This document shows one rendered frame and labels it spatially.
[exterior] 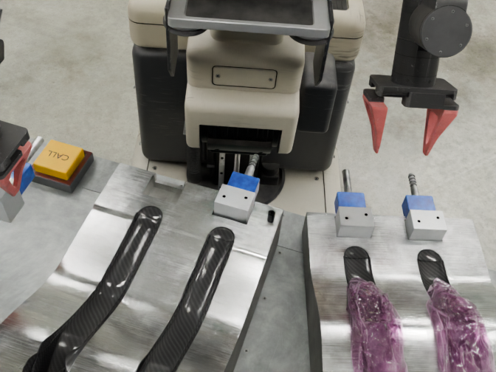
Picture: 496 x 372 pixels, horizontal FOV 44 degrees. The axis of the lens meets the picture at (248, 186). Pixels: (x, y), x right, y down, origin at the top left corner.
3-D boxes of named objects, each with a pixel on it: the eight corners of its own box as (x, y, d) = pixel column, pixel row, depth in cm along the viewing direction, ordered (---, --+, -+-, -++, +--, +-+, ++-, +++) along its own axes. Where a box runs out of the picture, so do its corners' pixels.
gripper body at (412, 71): (456, 104, 78) (468, 46, 75) (377, 100, 77) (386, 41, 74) (441, 91, 84) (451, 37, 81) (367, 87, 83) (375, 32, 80)
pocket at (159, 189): (155, 187, 94) (154, 172, 92) (187, 197, 94) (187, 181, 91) (143, 209, 91) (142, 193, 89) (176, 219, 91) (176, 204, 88)
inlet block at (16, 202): (29, 146, 90) (21, 120, 86) (59, 156, 90) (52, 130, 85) (-22, 212, 82) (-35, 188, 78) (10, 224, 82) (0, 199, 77)
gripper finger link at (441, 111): (449, 164, 81) (463, 95, 77) (395, 162, 80) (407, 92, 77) (433, 146, 87) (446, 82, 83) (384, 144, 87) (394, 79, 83)
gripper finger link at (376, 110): (418, 162, 81) (430, 94, 77) (364, 159, 80) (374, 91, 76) (404, 145, 87) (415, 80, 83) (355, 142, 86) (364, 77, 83)
